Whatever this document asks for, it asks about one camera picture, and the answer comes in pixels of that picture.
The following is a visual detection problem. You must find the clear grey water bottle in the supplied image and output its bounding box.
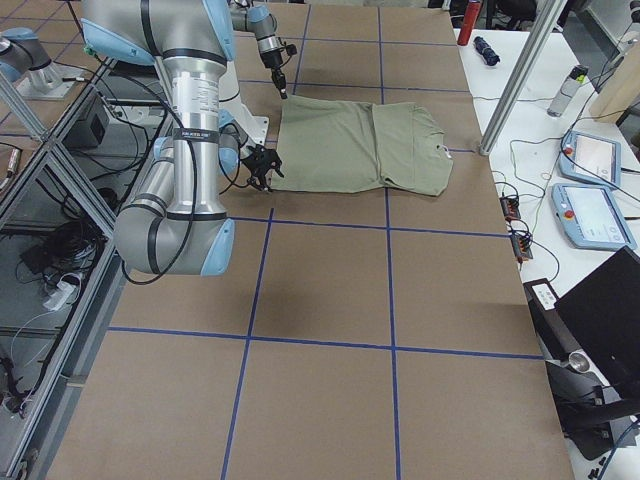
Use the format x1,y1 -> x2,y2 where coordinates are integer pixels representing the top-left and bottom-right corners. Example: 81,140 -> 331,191
546,64 -> 589,118

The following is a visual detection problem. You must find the far blue teach pendant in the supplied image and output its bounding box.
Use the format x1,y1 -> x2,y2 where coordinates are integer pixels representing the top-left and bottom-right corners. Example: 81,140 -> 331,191
558,130 -> 621,187

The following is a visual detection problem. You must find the black monitor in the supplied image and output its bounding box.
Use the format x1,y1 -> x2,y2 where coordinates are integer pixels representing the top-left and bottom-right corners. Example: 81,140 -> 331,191
556,247 -> 639,398

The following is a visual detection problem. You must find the near blue teach pendant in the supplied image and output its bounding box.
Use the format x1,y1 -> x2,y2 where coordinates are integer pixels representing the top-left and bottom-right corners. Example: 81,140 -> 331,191
551,183 -> 637,252

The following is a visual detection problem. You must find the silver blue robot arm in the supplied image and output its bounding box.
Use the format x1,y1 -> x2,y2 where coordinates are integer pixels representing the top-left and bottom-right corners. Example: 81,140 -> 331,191
228,1 -> 297,99
81,1 -> 286,279

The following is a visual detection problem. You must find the olive green long-sleeve shirt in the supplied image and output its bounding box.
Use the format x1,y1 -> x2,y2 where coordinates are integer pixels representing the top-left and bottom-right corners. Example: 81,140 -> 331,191
271,96 -> 453,196

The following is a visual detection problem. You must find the steel cup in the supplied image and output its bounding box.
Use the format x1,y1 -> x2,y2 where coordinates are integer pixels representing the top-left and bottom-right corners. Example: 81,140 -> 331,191
568,351 -> 592,374

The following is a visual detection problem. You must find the folded dark blue umbrella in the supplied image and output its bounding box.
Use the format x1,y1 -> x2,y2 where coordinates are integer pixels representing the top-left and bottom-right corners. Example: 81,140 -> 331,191
473,36 -> 500,67

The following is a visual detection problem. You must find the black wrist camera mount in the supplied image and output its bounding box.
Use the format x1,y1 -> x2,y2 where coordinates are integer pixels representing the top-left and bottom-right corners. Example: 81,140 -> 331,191
282,43 -> 298,57
246,144 -> 284,182

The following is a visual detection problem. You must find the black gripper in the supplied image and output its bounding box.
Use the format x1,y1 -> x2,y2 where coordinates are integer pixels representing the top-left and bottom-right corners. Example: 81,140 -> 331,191
261,49 -> 288,100
242,149 -> 275,192

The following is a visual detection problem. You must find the red water bottle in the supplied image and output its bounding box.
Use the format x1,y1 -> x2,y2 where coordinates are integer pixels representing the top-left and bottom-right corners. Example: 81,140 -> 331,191
457,0 -> 482,46

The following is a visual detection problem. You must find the white paper price tag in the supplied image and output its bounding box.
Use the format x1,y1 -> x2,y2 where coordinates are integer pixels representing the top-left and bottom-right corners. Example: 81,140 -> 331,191
438,145 -> 453,160

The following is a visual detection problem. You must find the aluminium frame post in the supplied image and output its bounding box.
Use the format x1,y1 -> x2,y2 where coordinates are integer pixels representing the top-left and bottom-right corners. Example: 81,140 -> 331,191
479,0 -> 566,156

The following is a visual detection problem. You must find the upper black usb hub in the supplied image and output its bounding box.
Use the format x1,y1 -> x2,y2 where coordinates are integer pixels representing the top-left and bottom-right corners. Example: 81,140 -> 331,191
499,195 -> 521,221

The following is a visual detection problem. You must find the blue teach pendant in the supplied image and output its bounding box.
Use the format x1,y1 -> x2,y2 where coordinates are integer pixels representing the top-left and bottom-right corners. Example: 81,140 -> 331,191
558,130 -> 621,187
551,183 -> 637,252

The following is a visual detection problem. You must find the black box with white label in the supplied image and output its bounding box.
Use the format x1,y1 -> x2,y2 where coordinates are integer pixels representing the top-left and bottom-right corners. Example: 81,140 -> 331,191
523,278 -> 581,362

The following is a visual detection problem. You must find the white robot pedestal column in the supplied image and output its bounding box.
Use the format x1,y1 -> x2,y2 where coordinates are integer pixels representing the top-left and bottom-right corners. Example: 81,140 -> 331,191
212,30 -> 266,176

